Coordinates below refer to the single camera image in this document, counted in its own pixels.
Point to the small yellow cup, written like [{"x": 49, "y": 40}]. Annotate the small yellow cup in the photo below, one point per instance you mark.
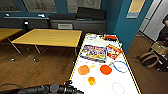
[{"x": 91, "y": 80}]

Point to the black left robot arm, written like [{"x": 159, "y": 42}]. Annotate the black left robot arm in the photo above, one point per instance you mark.
[{"x": 30, "y": 90}]

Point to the pale orange bowl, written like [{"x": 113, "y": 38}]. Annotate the pale orange bowl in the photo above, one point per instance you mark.
[{"x": 83, "y": 69}]

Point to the white table with toys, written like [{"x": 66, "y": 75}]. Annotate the white table with toys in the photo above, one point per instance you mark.
[{"x": 103, "y": 83}]

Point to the clear bowl blue rim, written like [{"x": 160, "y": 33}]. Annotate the clear bowl blue rim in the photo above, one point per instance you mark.
[{"x": 120, "y": 66}]

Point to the red snack bag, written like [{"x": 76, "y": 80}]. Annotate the red snack bag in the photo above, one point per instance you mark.
[{"x": 114, "y": 51}]

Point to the yellow wooden table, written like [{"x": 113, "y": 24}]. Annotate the yellow wooden table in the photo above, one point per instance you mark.
[
  {"x": 8, "y": 33},
  {"x": 48, "y": 37}
]

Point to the flat red box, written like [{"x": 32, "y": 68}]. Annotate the flat red box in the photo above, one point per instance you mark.
[{"x": 110, "y": 38}]

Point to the white paper sign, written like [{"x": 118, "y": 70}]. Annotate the white paper sign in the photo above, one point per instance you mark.
[{"x": 65, "y": 26}]

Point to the dark grey sofa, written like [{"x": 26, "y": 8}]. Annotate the dark grey sofa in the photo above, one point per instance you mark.
[{"x": 78, "y": 20}]

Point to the small black device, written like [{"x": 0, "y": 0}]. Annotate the small black device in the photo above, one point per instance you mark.
[{"x": 26, "y": 25}]

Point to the brown backpack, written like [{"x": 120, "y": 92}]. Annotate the brown backpack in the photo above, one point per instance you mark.
[{"x": 148, "y": 60}]

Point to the interior glass window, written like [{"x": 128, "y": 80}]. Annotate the interior glass window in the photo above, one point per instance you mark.
[
  {"x": 40, "y": 5},
  {"x": 83, "y": 4},
  {"x": 8, "y": 5}
]

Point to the long grey bench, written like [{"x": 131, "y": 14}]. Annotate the long grey bench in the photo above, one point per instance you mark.
[{"x": 16, "y": 21}]

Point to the brown cardboard box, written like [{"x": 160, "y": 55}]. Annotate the brown cardboard box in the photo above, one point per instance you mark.
[{"x": 159, "y": 48}]

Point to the tan framed wall poster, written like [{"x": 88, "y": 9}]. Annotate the tan framed wall poster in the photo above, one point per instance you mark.
[{"x": 136, "y": 8}]

